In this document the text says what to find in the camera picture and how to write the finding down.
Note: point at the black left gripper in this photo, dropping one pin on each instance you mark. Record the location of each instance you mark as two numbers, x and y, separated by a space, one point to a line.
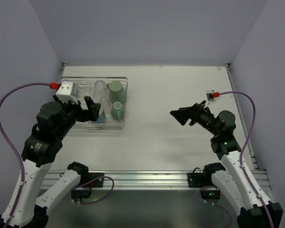
81 111

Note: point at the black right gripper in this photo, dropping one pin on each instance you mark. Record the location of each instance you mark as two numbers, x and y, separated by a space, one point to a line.
194 115

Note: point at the blue butterfly mug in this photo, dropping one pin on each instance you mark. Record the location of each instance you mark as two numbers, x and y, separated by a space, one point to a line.
101 119

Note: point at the small green teal cup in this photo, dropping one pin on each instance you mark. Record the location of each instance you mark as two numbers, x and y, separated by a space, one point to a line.
117 111

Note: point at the tall green mug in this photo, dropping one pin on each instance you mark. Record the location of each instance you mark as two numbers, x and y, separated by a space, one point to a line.
116 92

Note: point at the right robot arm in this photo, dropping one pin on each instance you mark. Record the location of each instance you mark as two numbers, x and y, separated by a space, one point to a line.
236 182

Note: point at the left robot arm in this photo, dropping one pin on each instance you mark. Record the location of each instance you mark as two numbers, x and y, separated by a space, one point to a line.
55 119

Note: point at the right controller box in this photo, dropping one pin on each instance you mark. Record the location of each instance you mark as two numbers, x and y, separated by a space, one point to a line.
211 195

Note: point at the controller box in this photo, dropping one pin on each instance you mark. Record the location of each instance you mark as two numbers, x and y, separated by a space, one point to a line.
211 195
79 195

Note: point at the left controller box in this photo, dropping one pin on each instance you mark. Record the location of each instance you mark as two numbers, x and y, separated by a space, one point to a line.
79 195

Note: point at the metal wire dish rack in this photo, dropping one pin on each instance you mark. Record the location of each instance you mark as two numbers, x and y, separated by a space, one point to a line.
85 88

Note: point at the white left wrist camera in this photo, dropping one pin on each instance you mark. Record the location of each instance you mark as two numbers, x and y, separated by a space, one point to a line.
67 92

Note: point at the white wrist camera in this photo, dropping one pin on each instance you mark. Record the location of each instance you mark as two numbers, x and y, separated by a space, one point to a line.
212 97
67 92

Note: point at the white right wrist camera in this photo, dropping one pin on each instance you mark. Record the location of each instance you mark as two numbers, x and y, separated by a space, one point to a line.
212 97

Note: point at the right black base bracket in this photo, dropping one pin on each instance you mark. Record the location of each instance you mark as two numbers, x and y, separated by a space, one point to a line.
196 178

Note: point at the black base bracket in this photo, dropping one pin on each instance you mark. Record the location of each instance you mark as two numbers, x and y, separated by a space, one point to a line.
196 178
99 180

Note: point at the aluminium mounting rail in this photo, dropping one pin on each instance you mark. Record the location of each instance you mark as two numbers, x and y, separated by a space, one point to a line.
147 180

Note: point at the left black base bracket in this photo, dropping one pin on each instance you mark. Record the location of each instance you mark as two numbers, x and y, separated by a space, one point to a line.
99 180

